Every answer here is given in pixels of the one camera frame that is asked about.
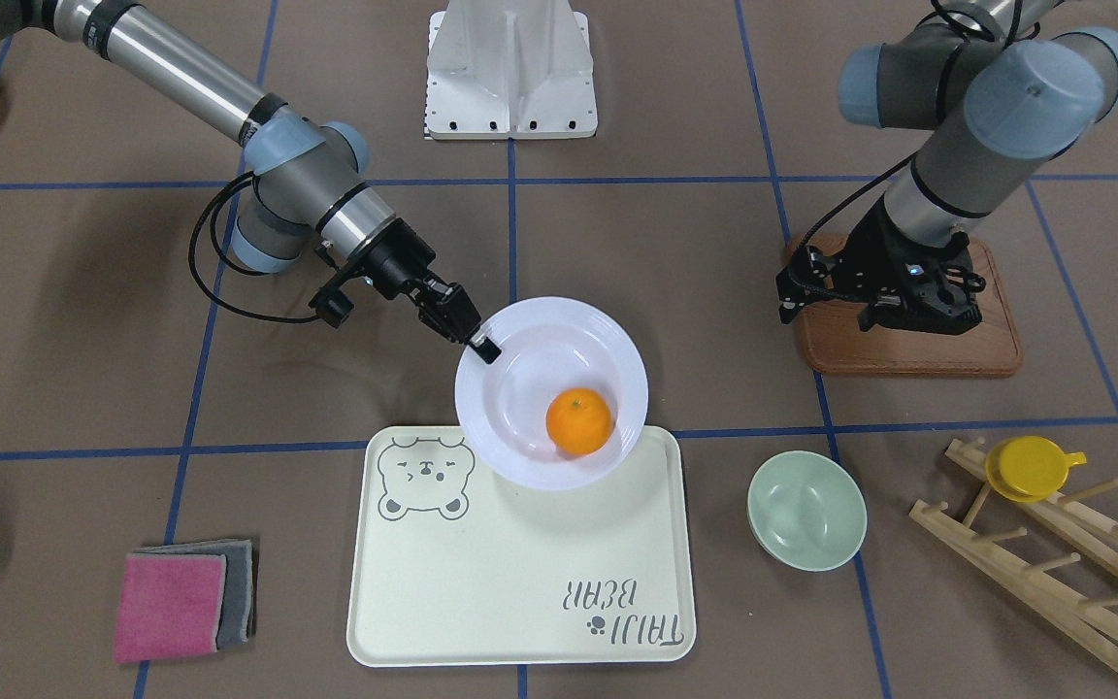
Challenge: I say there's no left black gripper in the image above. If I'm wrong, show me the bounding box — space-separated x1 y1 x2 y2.
776 199 988 336

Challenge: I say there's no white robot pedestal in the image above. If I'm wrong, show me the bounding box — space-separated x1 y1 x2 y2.
423 1 599 141

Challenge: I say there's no wooden mug rack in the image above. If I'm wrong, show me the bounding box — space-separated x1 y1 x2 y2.
908 440 1118 674

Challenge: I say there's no orange fruit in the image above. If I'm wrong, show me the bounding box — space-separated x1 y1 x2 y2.
544 386 615 456

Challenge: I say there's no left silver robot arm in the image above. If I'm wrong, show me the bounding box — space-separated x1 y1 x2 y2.
776 1 1118 336

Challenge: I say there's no pink cloth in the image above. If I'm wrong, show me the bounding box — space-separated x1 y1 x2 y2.
113 552 226 664

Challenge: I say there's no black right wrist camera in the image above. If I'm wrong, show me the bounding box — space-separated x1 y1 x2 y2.
307 255 377 330

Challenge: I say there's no cream bear tray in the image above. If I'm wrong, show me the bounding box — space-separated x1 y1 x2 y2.
345 426 697 667

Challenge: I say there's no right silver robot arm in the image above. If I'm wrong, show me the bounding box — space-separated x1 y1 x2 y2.
0 1 501 363

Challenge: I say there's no yellow mug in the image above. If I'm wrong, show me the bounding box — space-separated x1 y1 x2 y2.
984 435 1088 503

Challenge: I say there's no green bowl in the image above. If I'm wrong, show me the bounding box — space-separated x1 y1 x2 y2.
746 450 866 574

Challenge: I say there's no grey cloth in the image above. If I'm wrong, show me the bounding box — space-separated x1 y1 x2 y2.
132 539 254 651

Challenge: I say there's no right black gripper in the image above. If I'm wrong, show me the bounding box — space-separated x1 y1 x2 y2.
364 221 502 363

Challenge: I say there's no white round plate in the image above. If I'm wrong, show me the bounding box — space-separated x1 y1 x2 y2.
454 297 650 491

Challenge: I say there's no brown wooden tray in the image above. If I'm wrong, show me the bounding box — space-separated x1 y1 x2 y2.
792 238 1024 378

